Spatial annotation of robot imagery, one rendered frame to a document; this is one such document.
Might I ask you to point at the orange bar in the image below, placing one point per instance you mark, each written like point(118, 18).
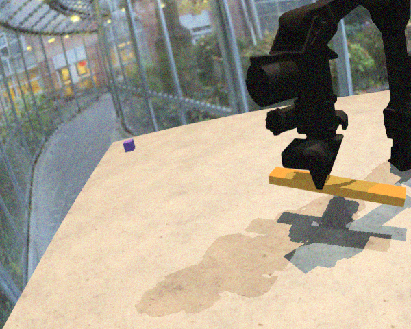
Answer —
point(338, 186)

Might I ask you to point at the small purple cube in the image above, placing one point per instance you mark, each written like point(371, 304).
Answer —
point(129, 145)

